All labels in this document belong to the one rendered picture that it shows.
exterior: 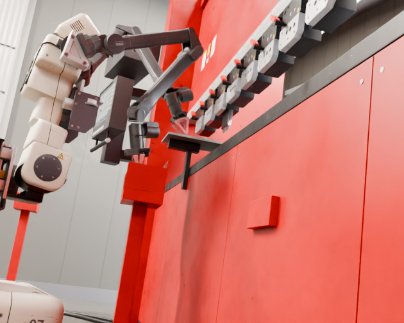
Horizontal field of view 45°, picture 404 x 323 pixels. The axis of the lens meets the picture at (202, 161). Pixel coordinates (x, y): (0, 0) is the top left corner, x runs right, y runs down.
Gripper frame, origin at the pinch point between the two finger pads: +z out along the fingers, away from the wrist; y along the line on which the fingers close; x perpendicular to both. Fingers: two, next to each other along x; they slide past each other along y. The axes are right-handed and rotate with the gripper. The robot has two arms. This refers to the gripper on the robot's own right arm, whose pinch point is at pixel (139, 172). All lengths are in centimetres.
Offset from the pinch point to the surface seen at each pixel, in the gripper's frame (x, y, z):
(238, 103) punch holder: 4, 47, -28
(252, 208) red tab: -79, 19, 25
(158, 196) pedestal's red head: -4.1, 6.2, 11.1
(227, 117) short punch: 15, 45, -25
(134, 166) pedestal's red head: -4.2, -2.0, -1.7
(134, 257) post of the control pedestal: 3.4, -4.8, 33.8
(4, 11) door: 264, -85, -211
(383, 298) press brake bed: -132, 18, 44
